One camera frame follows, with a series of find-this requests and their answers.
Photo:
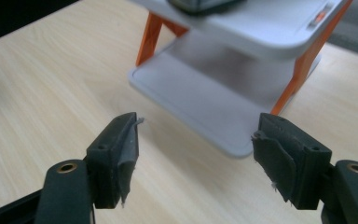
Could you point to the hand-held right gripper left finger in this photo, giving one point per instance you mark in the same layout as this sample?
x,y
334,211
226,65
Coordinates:
x,y
113,158

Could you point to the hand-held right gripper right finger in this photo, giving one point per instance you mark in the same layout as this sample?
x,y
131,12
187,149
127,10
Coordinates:
x,y
295,161

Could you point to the white two-tier shoe rack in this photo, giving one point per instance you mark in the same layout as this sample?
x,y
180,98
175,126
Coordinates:
x,y
217,102

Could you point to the black rhinestone heeled sandal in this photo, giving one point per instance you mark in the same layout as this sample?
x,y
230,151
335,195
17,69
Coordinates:
x,y
203,4

